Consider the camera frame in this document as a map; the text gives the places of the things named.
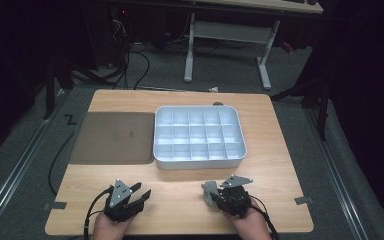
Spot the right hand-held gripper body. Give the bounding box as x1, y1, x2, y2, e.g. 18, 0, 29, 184
217, 174, 254, 220

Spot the white compartment box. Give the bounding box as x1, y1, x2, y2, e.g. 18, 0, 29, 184
152, 105, 248, 170

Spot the brown mat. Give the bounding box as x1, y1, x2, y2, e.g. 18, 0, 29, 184
69, 111, 156, 165

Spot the black floor cable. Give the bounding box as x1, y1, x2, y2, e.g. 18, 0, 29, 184
47, 132, 76, 197

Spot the small red object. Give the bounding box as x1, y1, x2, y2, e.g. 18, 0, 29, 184
281, 41, 295, 55

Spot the metal floor rail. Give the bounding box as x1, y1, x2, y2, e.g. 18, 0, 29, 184
0, 88, 68, 240
302, 106, 372, 240

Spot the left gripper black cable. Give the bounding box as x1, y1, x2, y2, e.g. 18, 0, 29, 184
82, 185, 115, 240

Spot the grey tape piece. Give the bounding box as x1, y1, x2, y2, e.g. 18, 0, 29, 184
43, 201, 68, 212
294, 195, 314, 206

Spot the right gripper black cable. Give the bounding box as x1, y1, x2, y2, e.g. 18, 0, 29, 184
251, 204, 280, 240

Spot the person's left hand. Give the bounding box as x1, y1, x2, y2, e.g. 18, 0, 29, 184
91, 211, 135, 240

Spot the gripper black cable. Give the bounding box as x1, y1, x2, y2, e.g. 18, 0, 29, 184
82, 185, 115, 240
251, 204, 280, 240

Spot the black looped cable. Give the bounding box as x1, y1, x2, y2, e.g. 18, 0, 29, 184
113, 41, 151, 91

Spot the wooden desk with white frame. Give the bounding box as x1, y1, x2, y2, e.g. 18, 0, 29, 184
183, 0, 324, 91

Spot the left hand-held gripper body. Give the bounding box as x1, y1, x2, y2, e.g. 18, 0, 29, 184
104, 178, 146, 223

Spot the black stand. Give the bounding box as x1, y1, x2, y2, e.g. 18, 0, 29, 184
42, 56, 75, 121
269, 75, 332, 142

